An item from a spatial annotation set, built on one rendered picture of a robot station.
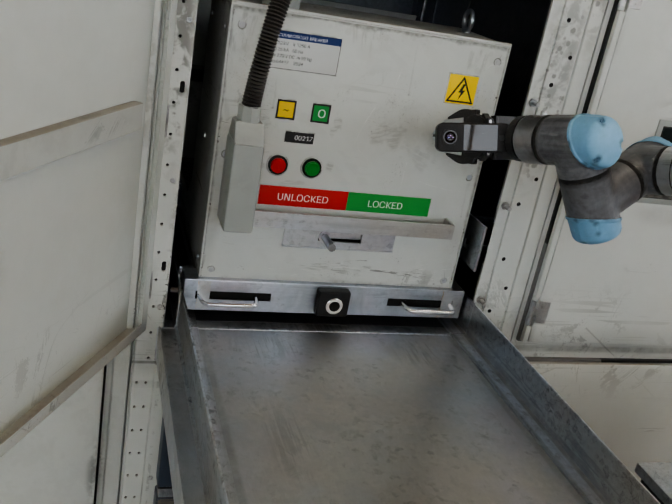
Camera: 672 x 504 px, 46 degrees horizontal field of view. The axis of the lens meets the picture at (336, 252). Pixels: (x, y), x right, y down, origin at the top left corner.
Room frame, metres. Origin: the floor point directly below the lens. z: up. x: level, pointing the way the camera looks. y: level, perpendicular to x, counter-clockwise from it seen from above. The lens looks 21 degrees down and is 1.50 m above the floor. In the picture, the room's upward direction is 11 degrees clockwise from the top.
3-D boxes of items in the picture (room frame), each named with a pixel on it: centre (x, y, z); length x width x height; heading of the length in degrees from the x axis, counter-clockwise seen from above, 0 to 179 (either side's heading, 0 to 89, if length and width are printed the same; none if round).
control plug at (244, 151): (1.19, 0.17, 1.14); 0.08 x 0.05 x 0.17; 20
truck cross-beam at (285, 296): (1.35, 0.00, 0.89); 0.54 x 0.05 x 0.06; 110
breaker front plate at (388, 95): (1.33, 0.00, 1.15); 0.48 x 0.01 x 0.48; 110
